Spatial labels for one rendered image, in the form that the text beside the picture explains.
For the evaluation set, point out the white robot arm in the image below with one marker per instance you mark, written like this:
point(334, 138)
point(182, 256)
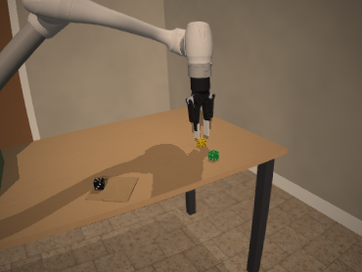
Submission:
point(194, 42)

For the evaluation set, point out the yellow die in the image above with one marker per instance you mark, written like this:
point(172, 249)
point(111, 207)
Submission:
point(201, 142)

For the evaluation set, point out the green die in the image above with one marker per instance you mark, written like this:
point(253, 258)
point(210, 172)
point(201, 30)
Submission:
point(213, 155)

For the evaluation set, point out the black die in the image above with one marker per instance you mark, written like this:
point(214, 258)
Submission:
point(99, 183)

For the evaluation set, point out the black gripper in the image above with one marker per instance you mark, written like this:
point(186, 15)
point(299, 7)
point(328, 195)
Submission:
point(198, 86)

